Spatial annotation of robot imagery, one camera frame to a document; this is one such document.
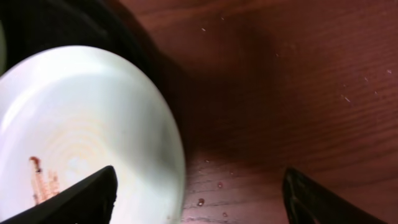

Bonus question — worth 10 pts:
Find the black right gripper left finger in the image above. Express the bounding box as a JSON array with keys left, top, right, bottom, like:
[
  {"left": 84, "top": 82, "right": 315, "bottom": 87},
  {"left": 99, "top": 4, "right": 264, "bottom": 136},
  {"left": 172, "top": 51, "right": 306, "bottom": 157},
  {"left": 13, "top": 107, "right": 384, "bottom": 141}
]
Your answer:
[{"left": 2, "top": 166, "right": 118, "bottom": 224}]

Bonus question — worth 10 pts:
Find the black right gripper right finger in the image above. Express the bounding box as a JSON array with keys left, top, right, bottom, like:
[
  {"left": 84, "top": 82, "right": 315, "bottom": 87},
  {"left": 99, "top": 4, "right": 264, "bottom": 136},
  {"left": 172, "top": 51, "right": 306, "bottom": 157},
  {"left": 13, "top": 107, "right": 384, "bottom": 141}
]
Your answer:
[{"left": 282, "top": 167, "right": 385, "bottom": 224}]

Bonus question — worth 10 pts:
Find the green plate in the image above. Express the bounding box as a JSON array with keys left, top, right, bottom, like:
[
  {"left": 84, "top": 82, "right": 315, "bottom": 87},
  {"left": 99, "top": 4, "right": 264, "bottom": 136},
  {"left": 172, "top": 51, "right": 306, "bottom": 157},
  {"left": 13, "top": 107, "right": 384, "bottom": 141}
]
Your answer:
[
  {"left": 1, "top": 46, "right": 185, "bottom": 223},
  {"left": 0, "top": 22, "right": 7, "bottom": 74}
]

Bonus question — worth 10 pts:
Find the black round tray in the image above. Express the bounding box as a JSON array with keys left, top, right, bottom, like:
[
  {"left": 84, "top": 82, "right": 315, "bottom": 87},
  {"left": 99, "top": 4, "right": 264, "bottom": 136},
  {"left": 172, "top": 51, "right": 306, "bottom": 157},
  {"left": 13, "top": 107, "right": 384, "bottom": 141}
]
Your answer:
[{"left": 1, "top": 1, "right": 181, "bottom": 152}]

